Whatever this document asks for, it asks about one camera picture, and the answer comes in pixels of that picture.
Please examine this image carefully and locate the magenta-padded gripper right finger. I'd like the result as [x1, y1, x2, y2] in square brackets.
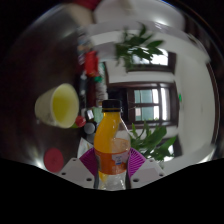
[127, 148, 167, 190]

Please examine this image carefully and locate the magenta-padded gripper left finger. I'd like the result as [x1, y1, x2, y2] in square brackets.
[57, 148, 99, 190]

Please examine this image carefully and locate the orange drink plastic bottle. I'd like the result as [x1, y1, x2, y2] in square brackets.
[93, 99, 132, 191]

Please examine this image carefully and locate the flat round red coaster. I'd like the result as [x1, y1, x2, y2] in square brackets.
[43, 147, 65, 173]

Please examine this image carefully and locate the large potted plant white pot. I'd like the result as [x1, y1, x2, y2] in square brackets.
[129, 121, 178, 163]

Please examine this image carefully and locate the grey ball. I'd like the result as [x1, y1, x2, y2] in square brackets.
[85, 133, 96, 144]
[83, 122, 97, 135]

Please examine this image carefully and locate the small red ball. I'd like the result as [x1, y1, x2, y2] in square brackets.
[74, 115, 87, 128]

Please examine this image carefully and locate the dark wooden glazed door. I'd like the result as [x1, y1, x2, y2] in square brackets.
[106, 81, 179, 129]

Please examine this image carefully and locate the red box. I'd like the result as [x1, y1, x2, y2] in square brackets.
[83, 50, 100, 78]

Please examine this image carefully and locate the wide dark-framed window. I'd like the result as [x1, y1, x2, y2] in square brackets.
[131, 49, 177, 73]

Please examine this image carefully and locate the small potted plant white pot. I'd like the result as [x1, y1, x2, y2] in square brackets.
[96, 23, 165, 72]

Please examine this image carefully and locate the red carpeted staircase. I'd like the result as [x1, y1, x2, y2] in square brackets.
[71, 0, 101, 9]

